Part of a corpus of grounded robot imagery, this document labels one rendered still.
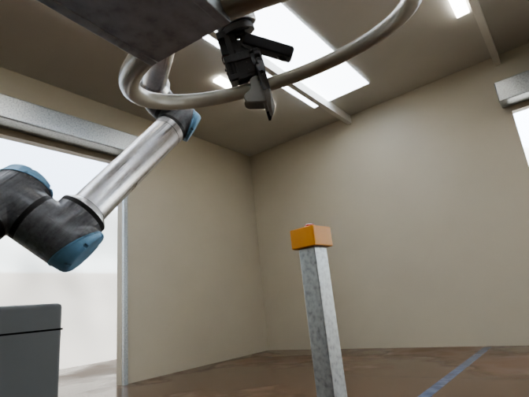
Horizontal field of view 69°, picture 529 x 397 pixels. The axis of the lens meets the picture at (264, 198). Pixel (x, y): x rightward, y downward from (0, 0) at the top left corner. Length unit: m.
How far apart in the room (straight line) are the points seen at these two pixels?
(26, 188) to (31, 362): 0.46
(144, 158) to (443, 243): 5.46
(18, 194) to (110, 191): 0.24
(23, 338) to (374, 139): 6.46
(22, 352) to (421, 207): 5.97
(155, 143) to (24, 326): 0.67
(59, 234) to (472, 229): 5.71
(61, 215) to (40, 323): 0.30
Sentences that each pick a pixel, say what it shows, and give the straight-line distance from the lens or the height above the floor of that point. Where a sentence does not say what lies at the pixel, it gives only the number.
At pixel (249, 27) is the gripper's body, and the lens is 0.92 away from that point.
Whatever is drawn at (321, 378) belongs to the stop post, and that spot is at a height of 0.53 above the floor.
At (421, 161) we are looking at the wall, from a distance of 6.63.
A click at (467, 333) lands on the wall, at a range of 6.33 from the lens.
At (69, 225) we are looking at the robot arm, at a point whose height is 1.06.
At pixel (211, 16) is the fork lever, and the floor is 1.09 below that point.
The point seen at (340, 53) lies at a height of 1.27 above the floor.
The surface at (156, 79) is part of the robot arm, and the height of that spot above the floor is 1.56.
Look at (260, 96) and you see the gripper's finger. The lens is 0.86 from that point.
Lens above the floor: 0.79
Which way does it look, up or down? 16 degrees up
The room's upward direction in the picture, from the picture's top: 6 degrees counter-clockwise
